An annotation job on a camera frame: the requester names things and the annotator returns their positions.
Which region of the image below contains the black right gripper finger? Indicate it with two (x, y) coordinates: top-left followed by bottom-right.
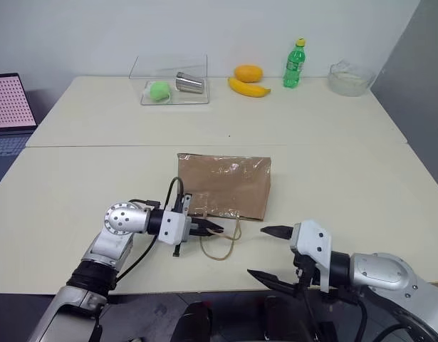
(259, 224), (295, 242)
(246, 269), (303, 297)

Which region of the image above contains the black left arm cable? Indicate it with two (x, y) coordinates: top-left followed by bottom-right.
(113, 176), (186, 282)

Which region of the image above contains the steel cup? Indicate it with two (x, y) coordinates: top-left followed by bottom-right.
(174, 71), (205, 94)

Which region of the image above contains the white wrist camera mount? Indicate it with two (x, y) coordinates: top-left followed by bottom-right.
(158, 209), (192, 247)
(288, 219), (334, 294)

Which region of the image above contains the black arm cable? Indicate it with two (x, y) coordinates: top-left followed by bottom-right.
(113, 176), (186, 282)
(298, 270), (378, 342)

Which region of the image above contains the brown paper bag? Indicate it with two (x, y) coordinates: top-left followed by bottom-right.
(176, 152), (273, 263)

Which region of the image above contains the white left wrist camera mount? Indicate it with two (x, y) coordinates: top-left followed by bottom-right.
(158, 209), (192, 247)

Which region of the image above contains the clear plastic box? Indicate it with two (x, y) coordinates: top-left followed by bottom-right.
(128, 53), (210, 106)

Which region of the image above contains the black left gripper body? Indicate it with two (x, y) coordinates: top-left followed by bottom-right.
(172, 193), (202, 258)

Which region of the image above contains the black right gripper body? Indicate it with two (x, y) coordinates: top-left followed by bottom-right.
(291, 249), (322, 288)

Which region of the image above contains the laptop with pink screen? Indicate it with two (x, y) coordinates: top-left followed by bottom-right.
(0, 73), (40, 182)

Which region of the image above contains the orange mango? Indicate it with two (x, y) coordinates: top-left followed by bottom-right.
(234, 64), (264, 83)

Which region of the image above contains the green ball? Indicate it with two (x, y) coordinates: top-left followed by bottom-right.
(142, 81), (172, 104)

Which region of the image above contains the yellow banana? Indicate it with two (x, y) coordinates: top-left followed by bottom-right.
(227, 76), (272, 98)

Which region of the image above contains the dark rounded shape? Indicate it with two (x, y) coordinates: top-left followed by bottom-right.
(172, 301), (214, 342)

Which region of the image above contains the green soda bottle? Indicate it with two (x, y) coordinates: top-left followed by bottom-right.
(282, 37), (308, 89)

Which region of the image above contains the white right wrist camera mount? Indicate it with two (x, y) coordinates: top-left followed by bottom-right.
(288, 219), (334, 294)

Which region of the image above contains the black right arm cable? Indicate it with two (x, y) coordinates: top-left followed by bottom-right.
(298, 270), (378, 342)

